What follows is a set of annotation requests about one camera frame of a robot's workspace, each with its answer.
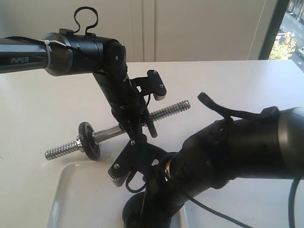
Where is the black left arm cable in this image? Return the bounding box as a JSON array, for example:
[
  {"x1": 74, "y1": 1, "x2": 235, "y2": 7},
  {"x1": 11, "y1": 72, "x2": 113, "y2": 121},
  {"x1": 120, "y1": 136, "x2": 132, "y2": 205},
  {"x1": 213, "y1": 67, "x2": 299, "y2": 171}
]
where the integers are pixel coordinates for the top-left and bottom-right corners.
[{"x1": 4, "y1": 6, "x2": 119, "y2": 72}]

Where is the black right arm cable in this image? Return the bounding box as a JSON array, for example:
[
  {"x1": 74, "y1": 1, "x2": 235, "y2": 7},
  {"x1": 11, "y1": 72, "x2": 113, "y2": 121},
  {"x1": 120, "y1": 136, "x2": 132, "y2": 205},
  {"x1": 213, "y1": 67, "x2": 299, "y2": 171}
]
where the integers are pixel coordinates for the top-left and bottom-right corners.
[{"x1": 124, "y1": 92, "x2": 304, "y2": 228}]

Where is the black window frame post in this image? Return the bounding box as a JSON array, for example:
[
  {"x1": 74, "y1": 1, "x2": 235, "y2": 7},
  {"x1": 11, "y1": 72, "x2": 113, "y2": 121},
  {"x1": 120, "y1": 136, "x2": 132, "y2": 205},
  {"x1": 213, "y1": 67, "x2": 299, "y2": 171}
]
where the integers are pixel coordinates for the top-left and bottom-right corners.
[{"x1": 258, "y1": 0, "x2": 289, "y2": 60}]

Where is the chrome collar nut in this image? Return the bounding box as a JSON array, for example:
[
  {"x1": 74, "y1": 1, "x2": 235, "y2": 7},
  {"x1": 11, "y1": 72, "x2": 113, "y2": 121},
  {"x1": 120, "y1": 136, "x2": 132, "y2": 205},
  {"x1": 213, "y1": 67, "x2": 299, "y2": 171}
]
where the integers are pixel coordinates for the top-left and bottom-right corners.
[{"x1": 76, "y1": 136, "x2": 84, "y2": 152}]

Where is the thin blind cord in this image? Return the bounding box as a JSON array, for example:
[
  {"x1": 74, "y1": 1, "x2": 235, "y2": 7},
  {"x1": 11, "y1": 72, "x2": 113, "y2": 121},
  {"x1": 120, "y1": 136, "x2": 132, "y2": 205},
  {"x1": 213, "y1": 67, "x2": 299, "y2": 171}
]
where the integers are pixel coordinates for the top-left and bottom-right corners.
[{"x1": 246, "y1": 0, "x2": 267, "y2": 60}]

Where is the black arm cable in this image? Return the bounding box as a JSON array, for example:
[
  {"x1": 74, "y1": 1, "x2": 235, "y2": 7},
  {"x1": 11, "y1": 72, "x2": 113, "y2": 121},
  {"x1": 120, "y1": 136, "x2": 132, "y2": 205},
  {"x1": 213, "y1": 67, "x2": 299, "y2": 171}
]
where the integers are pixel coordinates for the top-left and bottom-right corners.
[
  {"x1": 124, "y1": 92, "x2": 304, "y2": 228},
  {"x1": 4, "y1": 6, "x2": 119, "y2": 72}
]

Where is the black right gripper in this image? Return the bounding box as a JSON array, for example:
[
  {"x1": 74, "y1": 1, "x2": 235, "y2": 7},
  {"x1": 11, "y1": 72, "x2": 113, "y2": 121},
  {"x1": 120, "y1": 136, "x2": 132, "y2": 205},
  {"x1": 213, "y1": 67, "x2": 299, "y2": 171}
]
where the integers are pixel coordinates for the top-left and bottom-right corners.
[{"x1": 140, "y1": 152, "x2": 197, "y2": 228}]

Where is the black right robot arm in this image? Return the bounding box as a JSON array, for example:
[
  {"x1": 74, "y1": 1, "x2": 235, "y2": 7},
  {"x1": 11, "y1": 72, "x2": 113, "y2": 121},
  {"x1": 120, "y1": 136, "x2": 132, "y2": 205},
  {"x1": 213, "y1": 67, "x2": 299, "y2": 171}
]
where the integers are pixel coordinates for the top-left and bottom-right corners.
[{"x1": 140, "y1": 107, "x2": 304, "y2": 228}]

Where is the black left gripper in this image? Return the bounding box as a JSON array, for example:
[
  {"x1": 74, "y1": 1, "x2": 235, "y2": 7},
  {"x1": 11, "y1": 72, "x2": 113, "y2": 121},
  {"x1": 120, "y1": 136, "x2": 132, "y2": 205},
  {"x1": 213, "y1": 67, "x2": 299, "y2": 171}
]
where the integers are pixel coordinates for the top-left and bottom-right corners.
[{"x1": 104, "y1": 76, "x2": 152, "y2": 133}]

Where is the white rectangular tray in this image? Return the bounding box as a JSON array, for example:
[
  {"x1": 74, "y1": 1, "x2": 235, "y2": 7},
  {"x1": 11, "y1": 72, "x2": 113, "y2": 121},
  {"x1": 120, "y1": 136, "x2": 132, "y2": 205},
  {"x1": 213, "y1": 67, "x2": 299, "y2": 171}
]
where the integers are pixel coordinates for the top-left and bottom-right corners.
[{"x1": 46, "y1": 161, "x2": 190, "y2": 228}]

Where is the chrome threaded dumbbell bar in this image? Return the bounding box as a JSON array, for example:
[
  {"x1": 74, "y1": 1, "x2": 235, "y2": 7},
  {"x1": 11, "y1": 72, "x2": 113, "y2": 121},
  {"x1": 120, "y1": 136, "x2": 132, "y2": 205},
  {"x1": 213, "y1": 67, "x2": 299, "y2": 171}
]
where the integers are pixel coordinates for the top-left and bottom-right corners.
[{"x1": 45, "y1": 100, "x2": 190, "y2": 160}]

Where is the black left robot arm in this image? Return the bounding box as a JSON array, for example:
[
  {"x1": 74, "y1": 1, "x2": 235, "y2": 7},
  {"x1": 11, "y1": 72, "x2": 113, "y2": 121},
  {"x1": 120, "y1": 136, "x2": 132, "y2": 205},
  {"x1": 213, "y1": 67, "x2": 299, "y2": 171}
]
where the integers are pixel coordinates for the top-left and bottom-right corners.
[{"x1": 0, "y1": 29, "x2": 156, "y2": 136}]

